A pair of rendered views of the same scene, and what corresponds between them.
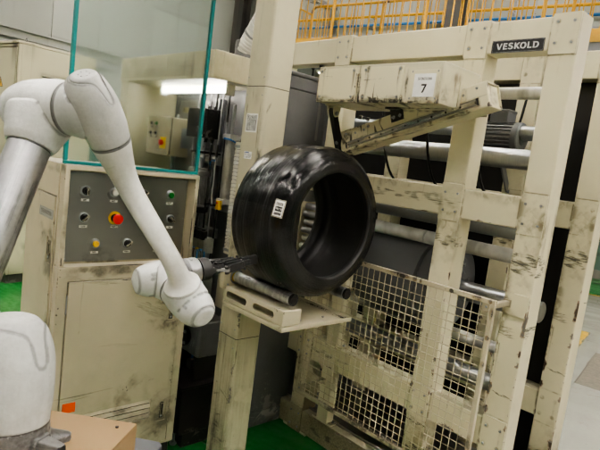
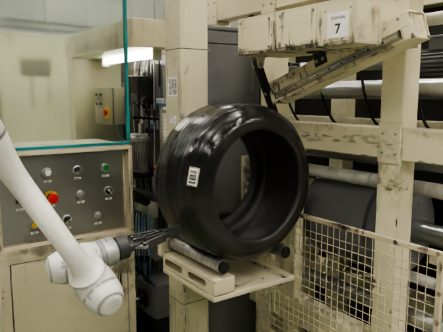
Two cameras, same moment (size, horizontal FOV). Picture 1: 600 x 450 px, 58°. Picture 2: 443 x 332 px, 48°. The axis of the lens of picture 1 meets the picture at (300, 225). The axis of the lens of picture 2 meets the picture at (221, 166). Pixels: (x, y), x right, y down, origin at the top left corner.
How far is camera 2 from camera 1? 0.37 m
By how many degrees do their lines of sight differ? 9
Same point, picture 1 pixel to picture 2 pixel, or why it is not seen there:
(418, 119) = (341, 60)
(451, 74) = (366, 8)
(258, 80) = (173, 43)
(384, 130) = (309, 76)
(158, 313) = not seen: hidden behind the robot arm
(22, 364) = not seen: outside the picture
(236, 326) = (182, 291)
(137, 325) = not seen: hidden behind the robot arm
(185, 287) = (87, 276)
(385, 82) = (299, 27)
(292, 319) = (225, 286)
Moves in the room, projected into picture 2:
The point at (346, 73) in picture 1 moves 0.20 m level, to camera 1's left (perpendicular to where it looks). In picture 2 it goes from (262, 22) to (211, 24)
